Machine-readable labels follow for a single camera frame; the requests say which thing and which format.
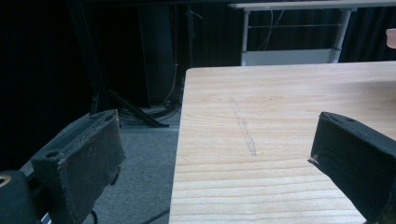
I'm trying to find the pink object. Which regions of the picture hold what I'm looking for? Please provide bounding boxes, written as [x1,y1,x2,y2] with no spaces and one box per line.
[385,28,396,49]

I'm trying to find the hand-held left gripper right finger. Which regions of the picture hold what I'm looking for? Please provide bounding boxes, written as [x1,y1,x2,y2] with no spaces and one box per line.
[307,111,396,224]

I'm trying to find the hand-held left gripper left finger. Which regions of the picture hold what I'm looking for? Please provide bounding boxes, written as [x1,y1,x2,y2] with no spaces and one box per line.
[20,108,127,224]

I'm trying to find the white hanging cable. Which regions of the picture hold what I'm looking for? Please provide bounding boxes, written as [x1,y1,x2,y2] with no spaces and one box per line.
[257,8,286,52]

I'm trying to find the black curtain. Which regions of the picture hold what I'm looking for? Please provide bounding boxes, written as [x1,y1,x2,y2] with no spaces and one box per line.
[174,3,396,68]

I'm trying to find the black floor cables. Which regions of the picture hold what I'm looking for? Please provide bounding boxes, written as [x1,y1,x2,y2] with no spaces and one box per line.
[118,104,182,126]

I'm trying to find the white table frame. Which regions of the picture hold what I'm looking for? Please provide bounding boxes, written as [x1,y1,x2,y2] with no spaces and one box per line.
[227,0,396,67]

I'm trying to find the black metal stand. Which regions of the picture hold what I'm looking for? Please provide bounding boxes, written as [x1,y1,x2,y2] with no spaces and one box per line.
[66,0,171,129]

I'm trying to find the thin hanging cable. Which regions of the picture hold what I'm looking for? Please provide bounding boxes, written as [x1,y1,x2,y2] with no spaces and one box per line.
[162,4,179,106]

